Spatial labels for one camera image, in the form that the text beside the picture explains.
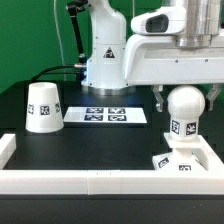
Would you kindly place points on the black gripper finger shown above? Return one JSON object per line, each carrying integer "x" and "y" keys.
{"x": 213, "y": 93}
{"x": 157, "y": 90}

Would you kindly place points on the white lamp bulb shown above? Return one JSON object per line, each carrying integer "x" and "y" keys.
{"x": 185, "y": 106}

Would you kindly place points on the white lamp base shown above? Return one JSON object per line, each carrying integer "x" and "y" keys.
{"x": 194, "y": 156}

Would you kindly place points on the white lamp shade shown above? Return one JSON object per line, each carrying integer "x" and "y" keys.
{"x": 43, "y": 108}

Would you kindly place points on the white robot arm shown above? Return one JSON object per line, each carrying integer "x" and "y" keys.
{"x": 180, "y": 43}

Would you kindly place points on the white marker sheet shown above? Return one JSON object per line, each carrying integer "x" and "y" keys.
{"x": 115, "y": 115}

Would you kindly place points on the white table border fence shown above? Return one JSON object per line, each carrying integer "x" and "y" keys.
{"x": 69, "y": 182}

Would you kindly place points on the black camera stand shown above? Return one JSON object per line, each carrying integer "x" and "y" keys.
{"x": 74, "y": 8}

